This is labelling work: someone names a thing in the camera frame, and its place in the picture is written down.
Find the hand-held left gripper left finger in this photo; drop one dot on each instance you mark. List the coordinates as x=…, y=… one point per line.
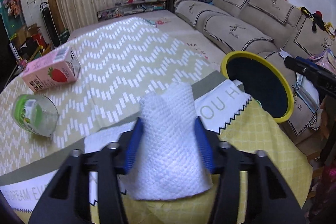
x=134, y=145

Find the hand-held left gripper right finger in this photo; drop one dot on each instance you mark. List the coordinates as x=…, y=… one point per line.
x=206, y=150

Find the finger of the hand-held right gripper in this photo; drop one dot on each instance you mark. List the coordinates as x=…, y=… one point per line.
x=309, y=71

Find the white paper towel pack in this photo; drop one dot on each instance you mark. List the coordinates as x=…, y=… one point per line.
x=170, y=148

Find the yellow-rimmed black bin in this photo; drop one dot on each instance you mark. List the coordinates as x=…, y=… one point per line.
x=257, y=85

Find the papers on sofa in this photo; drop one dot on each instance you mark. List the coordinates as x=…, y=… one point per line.
x=305, y=92

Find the black and red mouse plush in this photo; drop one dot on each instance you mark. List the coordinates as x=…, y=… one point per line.
x=313, y=16

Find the yellow checked tablecloth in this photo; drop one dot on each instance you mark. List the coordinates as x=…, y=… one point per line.
x=262, y=150

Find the chevron patterned tablecloth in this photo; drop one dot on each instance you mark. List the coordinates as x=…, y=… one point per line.
x=118, y=61

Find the beige sofa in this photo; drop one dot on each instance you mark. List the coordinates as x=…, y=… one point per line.
x=236, y=16

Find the clear cup with green label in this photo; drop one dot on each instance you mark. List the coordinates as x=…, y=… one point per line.
x=36, y=113

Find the pink strawberry carton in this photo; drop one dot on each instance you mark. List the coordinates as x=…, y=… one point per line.
x=44, y=74

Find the long flat toy box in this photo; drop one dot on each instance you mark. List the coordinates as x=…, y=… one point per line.
x=126, y=10

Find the black tower fan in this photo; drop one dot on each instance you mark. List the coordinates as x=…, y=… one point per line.
x=50, y=24

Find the artificial flower bunch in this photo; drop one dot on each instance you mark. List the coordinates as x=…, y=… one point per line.
x=11, y=2

